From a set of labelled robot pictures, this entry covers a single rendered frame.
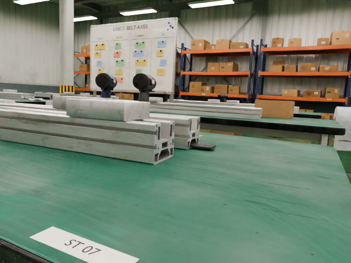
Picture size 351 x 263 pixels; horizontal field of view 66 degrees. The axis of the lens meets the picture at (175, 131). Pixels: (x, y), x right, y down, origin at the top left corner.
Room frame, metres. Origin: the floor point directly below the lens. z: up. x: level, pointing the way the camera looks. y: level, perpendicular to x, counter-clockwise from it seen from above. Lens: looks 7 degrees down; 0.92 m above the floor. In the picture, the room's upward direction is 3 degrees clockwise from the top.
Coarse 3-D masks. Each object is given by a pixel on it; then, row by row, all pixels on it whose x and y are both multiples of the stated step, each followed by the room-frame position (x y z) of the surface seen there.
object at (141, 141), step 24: (0, 120) 0.73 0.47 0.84; (24, 120) 0.71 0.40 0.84; (48, 120) 0.67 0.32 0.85; (72, 120) 0.63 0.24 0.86; (96, 120) 0.60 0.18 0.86; (144, 120) 0.64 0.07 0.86; (48, 144) 0.66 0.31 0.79; (72, 144) 0.63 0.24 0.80; (96, 144) 0.60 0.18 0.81; (120, 144) 0.59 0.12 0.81; (144, 144) 0.55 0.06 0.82; (168, 144) 0.61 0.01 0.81
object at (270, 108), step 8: (120, 96) 5.42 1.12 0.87; (128, 96) 5.37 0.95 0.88; (256, 104) 2.45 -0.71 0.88; (264, 104) 2.41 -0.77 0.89; (272, 104) 2.37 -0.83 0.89; (280, 104) 2.34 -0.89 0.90; (288, 104) 2.30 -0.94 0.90; (264, 112) 2.40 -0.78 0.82; (272, 112) 2.37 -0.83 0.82; (280, 112) 2.33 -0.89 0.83; (288, 112) 2.30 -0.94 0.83
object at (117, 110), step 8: (72, 104) 0.62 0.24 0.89; (80, 104) 0.61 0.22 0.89; (88, 104) 0.60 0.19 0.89; (96, 104) 0.59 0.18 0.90; (104, 104) 0.59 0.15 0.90; (112, 104) 0.58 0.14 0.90; (120, 104) 0.57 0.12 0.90; (128, 104) 0.58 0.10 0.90; (136, 104) 0.61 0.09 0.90; (144, 104) 0.64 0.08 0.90; (72, 112) 0.62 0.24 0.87; (80, 112) 0.61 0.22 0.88; (88, 112) 0.60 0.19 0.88; (96, 112) 0.59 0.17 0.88; (104, 112) 0.59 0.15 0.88; (112, 112) 0.58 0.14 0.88; (120, 112) 0.57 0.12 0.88; (128, 112) 0.58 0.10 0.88; (136, 112) 0.61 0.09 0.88; (144, 112) 0.64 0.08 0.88; (120, 120) 0.57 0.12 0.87; (128, 120) 0.58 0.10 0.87
